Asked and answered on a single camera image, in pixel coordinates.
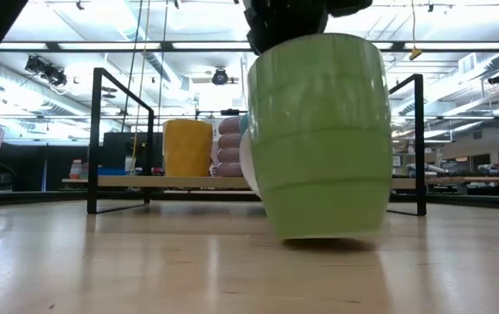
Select purple ringed mug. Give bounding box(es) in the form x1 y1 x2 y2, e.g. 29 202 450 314
209 115 250 178

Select green ribbed mug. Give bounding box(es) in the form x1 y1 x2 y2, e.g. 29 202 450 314
239 33 393 242

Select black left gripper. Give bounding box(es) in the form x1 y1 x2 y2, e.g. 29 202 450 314
243 0 373 56

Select black hanging cable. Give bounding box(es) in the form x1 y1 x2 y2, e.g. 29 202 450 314
120 0 145 134

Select clear jar red contents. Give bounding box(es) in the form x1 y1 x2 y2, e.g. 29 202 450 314
68 159 85 181

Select round black ceiling lamp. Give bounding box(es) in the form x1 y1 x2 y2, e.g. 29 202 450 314
211 67 229 86

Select black frame wooden rack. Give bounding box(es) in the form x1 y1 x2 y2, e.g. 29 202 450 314
86 67 428 217

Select black ceiling track lights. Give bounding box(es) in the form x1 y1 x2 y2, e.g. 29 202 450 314
24 54 68 88

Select black background monitor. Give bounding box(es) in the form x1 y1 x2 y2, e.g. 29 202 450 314
100 132 164 172

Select black overhead light bar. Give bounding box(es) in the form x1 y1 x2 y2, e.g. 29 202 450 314
0 40 499 53

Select yellow mug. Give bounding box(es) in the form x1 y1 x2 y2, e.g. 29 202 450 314
162 119 215 178

